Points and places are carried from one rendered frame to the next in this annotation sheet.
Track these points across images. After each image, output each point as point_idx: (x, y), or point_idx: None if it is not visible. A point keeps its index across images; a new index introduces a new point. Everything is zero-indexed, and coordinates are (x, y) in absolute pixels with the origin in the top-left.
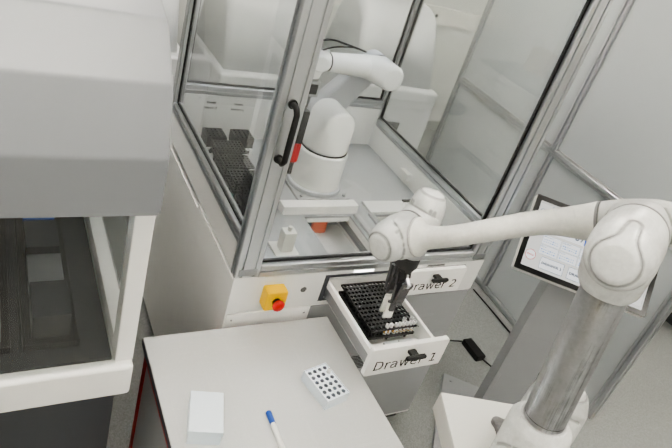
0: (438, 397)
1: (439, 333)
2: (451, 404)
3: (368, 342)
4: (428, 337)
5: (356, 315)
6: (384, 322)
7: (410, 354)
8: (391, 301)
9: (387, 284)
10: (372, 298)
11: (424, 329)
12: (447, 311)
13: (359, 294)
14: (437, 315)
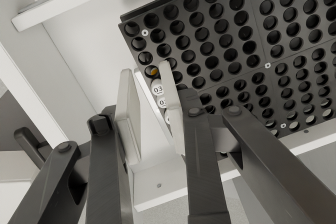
0: (32, 171)
1: (308, 162)
2: (1, 197)
3: (63, 8)
4: (162, 189)
5: None
6: (181, 77)
7: (43, 143)
8: (96, 135)
9: (230, 130)
10: (299, 46)
11: (185, 185)
12: (334, 193)
13: None
14: (327, 175)
